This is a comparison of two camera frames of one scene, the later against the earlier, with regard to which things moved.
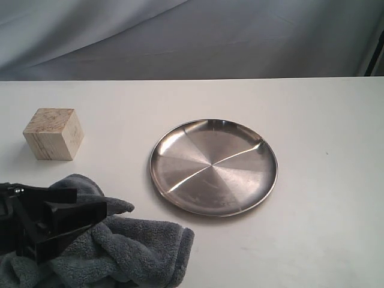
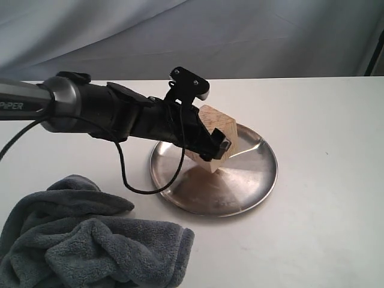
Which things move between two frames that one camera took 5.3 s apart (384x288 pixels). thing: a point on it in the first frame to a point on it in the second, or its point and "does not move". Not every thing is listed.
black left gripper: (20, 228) to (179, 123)
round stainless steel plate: (220, 168) does not move
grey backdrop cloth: (132, 39) does not move
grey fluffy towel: (117, 252) does not move
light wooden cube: (54, 134) to (213, 119)
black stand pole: (378, 47) does not move
